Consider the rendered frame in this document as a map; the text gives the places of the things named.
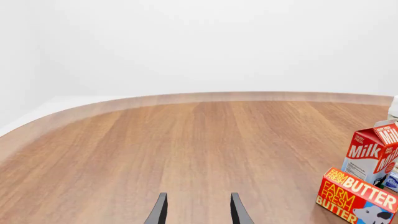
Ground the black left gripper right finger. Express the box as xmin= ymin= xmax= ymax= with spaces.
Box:
xmin=230 ymin=192 xmax=255 ymax=224

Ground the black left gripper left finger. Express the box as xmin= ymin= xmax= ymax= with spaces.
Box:
xmin=143 ymin=192 xmax=168 ymax=224

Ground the red butter box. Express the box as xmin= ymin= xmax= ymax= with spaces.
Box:
xmin=315 ymin=166 xmax=398 ymax=224

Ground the red and white milk carton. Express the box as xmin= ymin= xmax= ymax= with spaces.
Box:
xmin=341 ymin=118 xmax=398 ymax=187

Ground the blue and white box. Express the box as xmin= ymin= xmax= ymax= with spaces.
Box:
xmin=384 ymin=168 xmax=398 ymax=194

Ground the white bottle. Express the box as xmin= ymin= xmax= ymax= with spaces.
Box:
xmin=387 ymin=95 xmax=398 ymax=121

